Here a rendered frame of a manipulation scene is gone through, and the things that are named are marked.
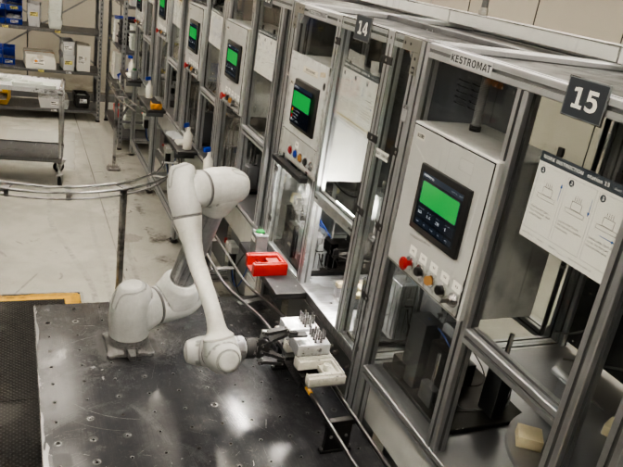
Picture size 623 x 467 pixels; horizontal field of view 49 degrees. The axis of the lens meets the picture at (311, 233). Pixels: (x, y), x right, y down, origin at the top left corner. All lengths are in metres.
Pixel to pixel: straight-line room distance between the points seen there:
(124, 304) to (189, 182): 0.60
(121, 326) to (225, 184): 0.71
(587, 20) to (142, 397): 5.40
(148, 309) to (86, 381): 0.35
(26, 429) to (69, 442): 1.16
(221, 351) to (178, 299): 0.61
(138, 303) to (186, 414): 0.48
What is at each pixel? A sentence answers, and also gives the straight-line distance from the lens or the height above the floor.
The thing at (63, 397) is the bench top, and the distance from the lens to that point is 2.58.
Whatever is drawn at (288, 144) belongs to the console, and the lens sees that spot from 3.06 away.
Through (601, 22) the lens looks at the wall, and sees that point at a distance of 6.74.
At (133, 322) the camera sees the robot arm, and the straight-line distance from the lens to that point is 2.71.
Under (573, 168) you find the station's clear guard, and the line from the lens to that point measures 1.64.
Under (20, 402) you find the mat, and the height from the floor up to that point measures 0.01.
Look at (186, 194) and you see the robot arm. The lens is 2.33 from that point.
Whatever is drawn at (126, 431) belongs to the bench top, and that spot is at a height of 0.68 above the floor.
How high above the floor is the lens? 2.19
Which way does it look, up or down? 21 degrees down
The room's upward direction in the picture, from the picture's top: 9 degrees clockwise
